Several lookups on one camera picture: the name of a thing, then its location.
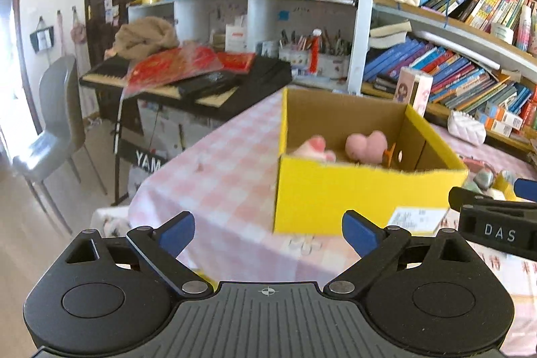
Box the black keyboard stand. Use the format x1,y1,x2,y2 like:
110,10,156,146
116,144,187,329
110,96,170,208

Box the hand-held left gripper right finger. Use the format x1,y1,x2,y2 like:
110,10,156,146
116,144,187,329
323,210,477,298

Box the brown fluffy cloth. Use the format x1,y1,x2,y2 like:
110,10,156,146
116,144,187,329
104,16,181,62

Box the row of colourful books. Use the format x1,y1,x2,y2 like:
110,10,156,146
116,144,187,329
363,37,537,119

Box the orange and white small box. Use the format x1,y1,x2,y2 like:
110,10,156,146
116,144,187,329
484,102,525,131
475,110,513,137

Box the pink heart plush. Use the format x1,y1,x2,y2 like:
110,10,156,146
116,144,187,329
345,130,389,165

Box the grey chair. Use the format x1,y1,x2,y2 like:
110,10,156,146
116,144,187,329
12,55,108,235

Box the wooden bookshelf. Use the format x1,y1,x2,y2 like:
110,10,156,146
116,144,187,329
360,0,537,155

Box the white jar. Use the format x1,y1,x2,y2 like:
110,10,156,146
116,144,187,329
490,21,515,45

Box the white pen holder with pens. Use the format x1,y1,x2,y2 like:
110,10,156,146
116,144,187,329
278,29,352,79

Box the small orange toy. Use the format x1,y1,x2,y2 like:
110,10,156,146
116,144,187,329
380,142,397,168

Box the white corner shelf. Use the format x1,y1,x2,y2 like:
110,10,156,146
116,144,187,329
127,0,358,90

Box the pink and white plush toy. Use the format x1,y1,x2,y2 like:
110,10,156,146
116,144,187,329
292,135,337,162

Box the hanging tote bag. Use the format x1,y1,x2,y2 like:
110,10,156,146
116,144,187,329
29,16,56,53

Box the white quilted pouch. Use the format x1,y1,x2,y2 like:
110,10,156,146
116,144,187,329
447,110,487,147

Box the yellow cardboard box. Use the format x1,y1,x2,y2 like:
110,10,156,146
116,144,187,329
273,87,470,236

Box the black electric piano keyboard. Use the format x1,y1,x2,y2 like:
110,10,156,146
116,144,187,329
79,55,293,120

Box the red paper packets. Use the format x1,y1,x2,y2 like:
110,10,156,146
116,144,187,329
125,45,257,95

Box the red tassel ornament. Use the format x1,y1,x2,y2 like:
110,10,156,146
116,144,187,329
309,28,323,74

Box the pink cylinder box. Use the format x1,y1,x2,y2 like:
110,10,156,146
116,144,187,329
394,66,434,118

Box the pink checked printed tablecloth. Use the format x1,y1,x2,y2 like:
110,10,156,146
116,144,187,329
127,87,537,356

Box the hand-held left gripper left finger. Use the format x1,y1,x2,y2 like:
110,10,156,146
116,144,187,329
63,211,214,298

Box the small grey toy car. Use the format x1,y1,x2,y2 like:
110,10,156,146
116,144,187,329
461,166,496,195

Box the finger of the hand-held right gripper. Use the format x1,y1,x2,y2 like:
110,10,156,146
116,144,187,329
448,186,537,213
514,178,537,203

